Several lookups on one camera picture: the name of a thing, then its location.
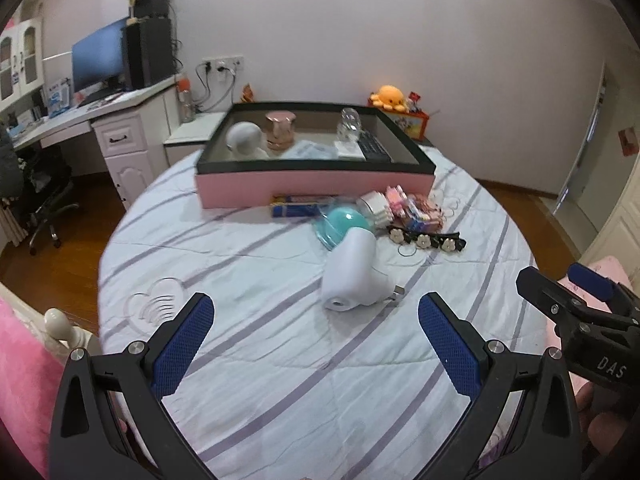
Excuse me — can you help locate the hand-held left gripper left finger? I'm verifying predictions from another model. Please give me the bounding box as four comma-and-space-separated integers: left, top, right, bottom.
49, 292, 216, 480

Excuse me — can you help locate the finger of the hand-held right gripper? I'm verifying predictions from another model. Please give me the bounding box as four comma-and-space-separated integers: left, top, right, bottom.
517, 266, 594, 322
568, 262, 640, 314

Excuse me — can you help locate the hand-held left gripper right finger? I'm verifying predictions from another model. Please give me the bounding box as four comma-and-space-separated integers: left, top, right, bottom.
415, 292, 584, 480

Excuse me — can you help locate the white plug-in device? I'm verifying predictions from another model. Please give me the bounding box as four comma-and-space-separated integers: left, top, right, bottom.
321, 227, 406, 311

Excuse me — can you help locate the pink storage box black rim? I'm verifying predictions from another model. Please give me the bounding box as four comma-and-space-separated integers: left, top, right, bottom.
194, 101, 436, 210

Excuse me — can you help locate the white round ball lamp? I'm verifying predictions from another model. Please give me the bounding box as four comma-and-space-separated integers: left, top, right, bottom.
226, 122, 269, 160

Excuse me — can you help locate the small white box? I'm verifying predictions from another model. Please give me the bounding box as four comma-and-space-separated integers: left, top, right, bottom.
334, 141, 366, 161

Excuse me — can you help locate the clear plastic packet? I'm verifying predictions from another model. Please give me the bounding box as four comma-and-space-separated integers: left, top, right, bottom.
292, 141, 336, 160

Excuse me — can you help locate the rose gold tumbler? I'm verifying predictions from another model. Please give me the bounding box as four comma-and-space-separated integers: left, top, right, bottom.
265, 111, 296, 154

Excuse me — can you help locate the clear crystal ornament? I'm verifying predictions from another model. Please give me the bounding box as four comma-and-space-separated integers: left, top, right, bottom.
337, 107, 364, 144

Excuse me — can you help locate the person's right hand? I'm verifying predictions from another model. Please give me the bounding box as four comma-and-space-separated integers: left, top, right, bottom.
575, 380, 640, 461

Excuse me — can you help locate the light pink bedding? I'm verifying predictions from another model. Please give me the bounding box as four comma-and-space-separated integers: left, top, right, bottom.
546, 254, 640, 351

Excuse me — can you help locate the round table with striped cloth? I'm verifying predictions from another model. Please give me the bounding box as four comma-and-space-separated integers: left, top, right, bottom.
97, 144, 542, 480

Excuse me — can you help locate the black flower hair clip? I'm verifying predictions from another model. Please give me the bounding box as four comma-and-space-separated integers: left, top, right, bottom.
387, 225, 467, 254

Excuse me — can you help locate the white door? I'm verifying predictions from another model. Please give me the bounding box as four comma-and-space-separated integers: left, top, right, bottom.
554, 62, 640, 242

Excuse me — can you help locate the pile of pink hair clips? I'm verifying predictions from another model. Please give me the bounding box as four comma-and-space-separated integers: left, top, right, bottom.
385, 186, 446, 234

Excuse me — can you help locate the teal round dome toy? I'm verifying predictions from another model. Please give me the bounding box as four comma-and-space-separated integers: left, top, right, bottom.
313, 205, 374, 251

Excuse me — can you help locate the pink fleece blanket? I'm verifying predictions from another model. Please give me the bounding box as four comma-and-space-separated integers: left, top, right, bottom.
0, 294, 67, 480

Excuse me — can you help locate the long blue yellow box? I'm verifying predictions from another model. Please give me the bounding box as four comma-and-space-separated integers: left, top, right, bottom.
270, 195, 336, 220

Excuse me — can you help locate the white desk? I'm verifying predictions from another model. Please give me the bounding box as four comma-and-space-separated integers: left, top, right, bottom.
0, 74, 184, 212

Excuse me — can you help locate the white nightstand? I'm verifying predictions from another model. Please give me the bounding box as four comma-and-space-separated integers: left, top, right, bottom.
163, 111, 227, 166

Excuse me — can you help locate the black office chair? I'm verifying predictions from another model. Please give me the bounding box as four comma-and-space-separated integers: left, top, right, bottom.
19, 147, 81, 257

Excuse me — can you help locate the red printed box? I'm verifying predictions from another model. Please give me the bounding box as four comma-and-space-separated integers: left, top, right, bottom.
369, 102, 431, 141

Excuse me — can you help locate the cream curtain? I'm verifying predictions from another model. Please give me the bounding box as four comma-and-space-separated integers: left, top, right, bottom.
0, 195, 27, 247

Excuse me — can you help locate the bottle with orange cap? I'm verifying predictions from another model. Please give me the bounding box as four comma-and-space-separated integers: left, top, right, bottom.
178, 78, 195, 122

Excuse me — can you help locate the orange octopus plush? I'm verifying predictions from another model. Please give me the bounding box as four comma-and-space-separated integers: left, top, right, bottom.
370, 86, 407, 111

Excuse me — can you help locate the grey jacket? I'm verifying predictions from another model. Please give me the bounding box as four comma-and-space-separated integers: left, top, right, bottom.
0, 125, 24, 199

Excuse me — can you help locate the blue packaged box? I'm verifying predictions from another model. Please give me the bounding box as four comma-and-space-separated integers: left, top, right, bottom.
44, 77, 71, 117

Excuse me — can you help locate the black computer tower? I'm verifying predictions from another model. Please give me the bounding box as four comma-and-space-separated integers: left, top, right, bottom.
121, 17, 174, 91

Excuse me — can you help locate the black computer monitor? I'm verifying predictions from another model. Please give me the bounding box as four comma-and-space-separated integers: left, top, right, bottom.
71, 16, 131, 92

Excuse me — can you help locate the white glass-door cabinet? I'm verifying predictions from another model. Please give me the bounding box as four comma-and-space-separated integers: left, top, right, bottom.
0, 17, 45, 112

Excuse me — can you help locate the black speaker box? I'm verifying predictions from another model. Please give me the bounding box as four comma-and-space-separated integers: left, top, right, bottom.
128, 0, 170, 20

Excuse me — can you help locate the white bed frame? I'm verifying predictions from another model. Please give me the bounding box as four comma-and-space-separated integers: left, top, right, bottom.
0, 282, 102, 363

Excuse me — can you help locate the red wall paper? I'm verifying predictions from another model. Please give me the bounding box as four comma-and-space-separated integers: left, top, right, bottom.
618, 127, 640, 155

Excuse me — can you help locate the white wall socket strip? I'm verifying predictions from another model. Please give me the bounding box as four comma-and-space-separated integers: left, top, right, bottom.
202, 55, 245, 72

